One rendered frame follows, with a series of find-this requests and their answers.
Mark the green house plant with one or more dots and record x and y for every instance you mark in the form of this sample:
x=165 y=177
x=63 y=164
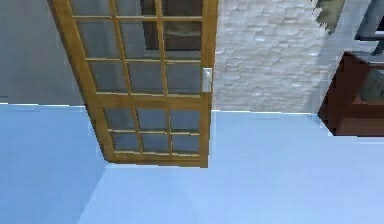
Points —
x=330 y=15

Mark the dark brown wooden cabinet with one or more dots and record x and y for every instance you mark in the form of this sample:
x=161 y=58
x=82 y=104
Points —
x=346 y=113

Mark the grey metal stand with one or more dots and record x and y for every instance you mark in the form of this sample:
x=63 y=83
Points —
x=371 y=23

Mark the wooden glass-paned door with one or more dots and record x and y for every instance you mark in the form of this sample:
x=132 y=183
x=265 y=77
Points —
x=100 y=100

